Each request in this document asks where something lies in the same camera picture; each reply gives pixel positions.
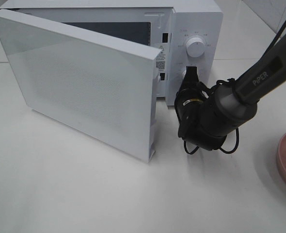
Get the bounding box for white microwave oven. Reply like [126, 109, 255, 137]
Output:
[0, 0, 223, 106]

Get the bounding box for white microwave door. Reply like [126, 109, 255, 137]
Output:
[0, 9, 160, 162]

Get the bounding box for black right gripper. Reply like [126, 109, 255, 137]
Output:
[175, 66, 207, 143]

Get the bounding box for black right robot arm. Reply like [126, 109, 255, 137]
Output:
[174, 34, 286, 150]

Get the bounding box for white upper microwave knob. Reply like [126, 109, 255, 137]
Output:
[185, 35, 207, 58]

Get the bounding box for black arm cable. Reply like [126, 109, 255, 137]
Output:
[183, 0, 286, 155]

